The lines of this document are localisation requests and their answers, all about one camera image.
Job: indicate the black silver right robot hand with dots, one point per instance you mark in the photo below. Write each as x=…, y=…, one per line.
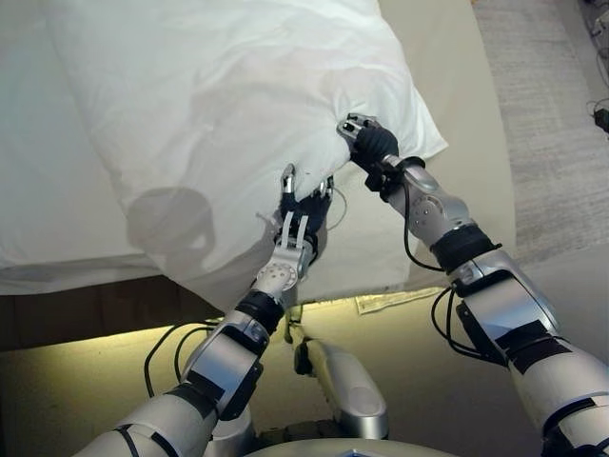
x=376, y=143

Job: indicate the white pillow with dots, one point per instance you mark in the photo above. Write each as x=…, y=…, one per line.
x=214, y=95

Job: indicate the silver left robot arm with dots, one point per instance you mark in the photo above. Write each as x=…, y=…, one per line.
x=223, y=362

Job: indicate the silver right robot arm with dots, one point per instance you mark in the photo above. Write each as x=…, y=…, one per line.
x=504, y=300

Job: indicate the beige bed cover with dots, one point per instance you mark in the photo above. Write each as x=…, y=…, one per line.
x=466, y=143

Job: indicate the white bed sheet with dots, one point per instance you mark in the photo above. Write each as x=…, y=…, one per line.
x=47, y=190

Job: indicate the silver right robot leg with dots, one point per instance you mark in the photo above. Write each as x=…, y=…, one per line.
x=352, y=381

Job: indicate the silver robot torso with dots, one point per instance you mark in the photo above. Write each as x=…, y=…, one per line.
x=361, y=447

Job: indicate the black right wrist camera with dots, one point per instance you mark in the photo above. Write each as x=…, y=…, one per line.
x=379, y=183

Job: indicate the dark brown bed frame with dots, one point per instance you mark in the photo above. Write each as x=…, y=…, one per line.
x=71, y=314

